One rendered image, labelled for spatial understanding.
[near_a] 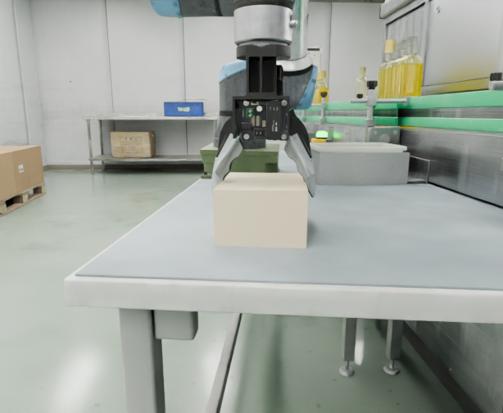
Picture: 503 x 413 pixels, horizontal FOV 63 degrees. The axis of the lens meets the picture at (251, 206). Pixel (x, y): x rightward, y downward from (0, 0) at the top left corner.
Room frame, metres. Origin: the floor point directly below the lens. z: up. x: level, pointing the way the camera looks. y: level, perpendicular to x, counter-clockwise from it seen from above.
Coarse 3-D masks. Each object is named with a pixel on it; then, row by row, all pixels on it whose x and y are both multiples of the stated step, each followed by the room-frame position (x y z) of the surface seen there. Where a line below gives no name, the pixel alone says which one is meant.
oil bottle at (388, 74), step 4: (392, 60) 1.41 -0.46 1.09; (388, 64) 1.42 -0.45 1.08; (392, 64) 1.40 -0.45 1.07; (388, 68) 1.42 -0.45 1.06; (392, 68) 1.39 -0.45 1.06; (388, 72) 1.41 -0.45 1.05; (388, 76) 1.41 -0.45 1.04; (388, 80) 1.41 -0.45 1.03; (388, 84) 1.41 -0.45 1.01; (384, 88) 1.44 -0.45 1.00; (388, 88) 1.40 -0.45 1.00; (384, 92) 1.44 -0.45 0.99; (388, 92) 1.40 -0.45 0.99; (384, 96) 1.44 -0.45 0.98; (388, 96) 1.40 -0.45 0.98
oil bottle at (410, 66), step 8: (408, 56) 1.29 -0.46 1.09; (416, 56) 1.28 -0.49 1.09; (400, 64) 1.32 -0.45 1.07; (408, 64) 1.28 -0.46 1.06; (416, 64) 1.28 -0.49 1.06; (400, 72) 1.31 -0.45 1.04; (408, 72) 1.28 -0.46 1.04; (416, 72) 1.28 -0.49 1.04; (400, 80) 1.31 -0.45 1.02; (408, 80) 1.28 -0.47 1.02; (416, 80) 1.28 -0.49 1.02; (400, 88) 1.30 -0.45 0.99; (408, 88) 1.28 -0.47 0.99; (416, 88) 1.28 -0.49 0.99; (400, 96) 1.30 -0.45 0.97; (416, 96) 1.28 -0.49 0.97
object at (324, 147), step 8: (312, 144) 1.09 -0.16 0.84; (320, 144) 1.15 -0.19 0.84; (328, 144) 1.15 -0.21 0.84; (336, 144) 1.16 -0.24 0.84; (344, 144) 1.16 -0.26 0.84; (352, 144) 1.16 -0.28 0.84; (360, 144) 1.16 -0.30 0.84; (368, 144) 1.16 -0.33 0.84; (376, 144) 1.16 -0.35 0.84; (384, 144) 1.14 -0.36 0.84; (392, 144) 1.09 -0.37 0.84; (328, 152) 1.00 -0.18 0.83; (336, 152) 1.00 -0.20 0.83
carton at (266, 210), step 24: (216, 192) 0.52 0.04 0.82; (240, 192) 0.52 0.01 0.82; (264, 192) 0.51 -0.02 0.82; (288, 192) 0.51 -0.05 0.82; (216, 216) 0.52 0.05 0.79; (240, 216) 0.52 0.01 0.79; (264, 216) 0.51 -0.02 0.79; (288, 216) 0.51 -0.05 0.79; (216, 240) 0.52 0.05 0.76; (240, 240) 0.52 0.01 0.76; (264, 240) 0.51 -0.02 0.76; (288, 240) 0.51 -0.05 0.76
